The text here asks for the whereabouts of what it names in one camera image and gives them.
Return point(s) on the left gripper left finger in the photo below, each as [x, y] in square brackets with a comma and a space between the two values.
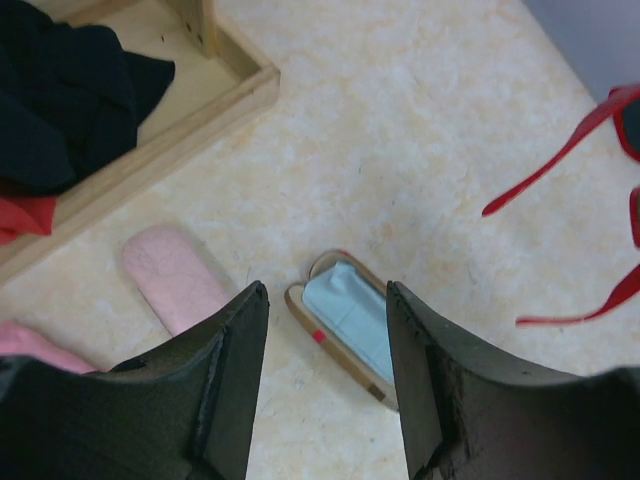
[183, 410]

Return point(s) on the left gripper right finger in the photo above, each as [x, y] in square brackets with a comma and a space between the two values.
[470, 410]

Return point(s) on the brown glasses case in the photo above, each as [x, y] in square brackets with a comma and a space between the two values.
[383, 392]

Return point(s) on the small blue cloth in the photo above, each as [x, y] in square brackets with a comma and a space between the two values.
[355, 312]

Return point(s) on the pink shirt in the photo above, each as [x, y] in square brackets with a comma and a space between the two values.
[18, 340]

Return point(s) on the red tank top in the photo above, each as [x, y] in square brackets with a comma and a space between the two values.
[26, 215]

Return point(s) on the wooden clothes rack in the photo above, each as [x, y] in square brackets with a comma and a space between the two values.
[222, 80]

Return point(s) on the black tank top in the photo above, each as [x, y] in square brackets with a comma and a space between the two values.
[72, 100]

